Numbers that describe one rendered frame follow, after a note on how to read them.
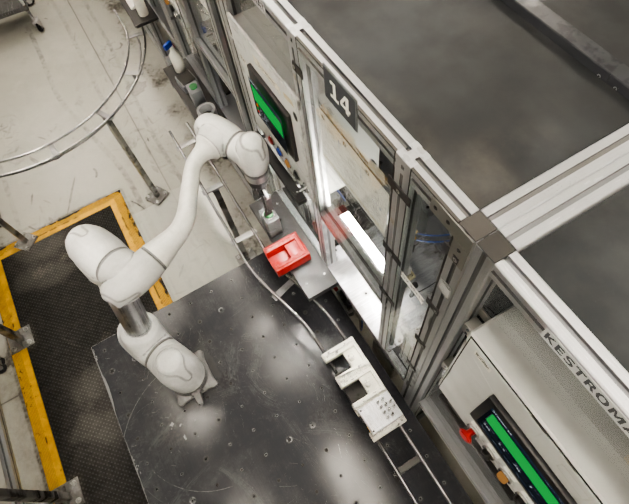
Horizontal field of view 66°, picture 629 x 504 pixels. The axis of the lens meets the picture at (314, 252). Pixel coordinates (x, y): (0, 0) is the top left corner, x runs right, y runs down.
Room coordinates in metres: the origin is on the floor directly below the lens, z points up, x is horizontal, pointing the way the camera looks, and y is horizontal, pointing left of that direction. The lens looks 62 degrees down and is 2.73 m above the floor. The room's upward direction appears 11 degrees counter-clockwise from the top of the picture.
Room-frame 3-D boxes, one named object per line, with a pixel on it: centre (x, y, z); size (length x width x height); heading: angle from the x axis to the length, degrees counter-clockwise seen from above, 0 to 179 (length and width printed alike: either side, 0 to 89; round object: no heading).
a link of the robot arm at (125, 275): (0.71, 0.56, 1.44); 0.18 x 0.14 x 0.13; 133
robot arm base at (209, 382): (0.58, 0.61, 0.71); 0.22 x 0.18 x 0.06; 21
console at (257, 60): (1.14, -0.06, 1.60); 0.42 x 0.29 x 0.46; 21
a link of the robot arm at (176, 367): (0.60, 0.62, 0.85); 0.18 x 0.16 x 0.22; 43
